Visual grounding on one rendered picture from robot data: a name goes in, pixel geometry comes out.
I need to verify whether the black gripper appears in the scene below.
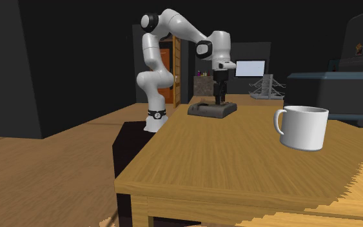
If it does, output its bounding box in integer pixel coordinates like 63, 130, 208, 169
213, 70, 230, 106

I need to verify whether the dark grey flat device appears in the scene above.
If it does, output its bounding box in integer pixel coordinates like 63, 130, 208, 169
187, 101, 238, 119

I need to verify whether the brown cabinet with bottles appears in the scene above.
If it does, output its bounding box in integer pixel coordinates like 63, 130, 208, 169
193, 70, 215, 97

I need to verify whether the white screen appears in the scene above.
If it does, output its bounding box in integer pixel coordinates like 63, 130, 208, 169
235, 60, 266, 78

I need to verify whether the orange wooden door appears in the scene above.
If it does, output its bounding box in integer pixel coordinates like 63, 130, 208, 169
151, 35, 182, 109

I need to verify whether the wooden table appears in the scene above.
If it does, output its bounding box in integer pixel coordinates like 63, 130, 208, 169
114, 94, 363, 227

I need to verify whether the white mug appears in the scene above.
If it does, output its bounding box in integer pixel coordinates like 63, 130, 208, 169
273, 105, 329, 152

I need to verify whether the dark blue-grey sofa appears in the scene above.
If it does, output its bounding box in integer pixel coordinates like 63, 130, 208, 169
283, 71, 363, 128

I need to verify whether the grey wire rack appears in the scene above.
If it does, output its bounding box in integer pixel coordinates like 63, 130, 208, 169
248, 74, 287, 101

